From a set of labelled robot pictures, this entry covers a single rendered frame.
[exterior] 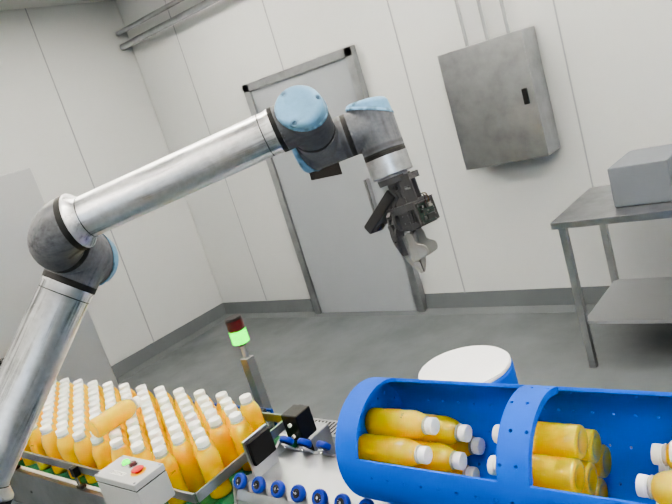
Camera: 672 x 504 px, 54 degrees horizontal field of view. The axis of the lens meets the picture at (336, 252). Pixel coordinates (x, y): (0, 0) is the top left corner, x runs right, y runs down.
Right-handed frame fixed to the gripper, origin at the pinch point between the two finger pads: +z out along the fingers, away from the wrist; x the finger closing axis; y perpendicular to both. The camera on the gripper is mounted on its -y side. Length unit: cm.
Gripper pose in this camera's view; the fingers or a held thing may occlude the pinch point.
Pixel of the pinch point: (418, 267)
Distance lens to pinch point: 142.5
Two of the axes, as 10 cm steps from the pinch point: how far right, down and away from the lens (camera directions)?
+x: 6.5, -3.0, 7.0
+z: 3.5, 9.3, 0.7
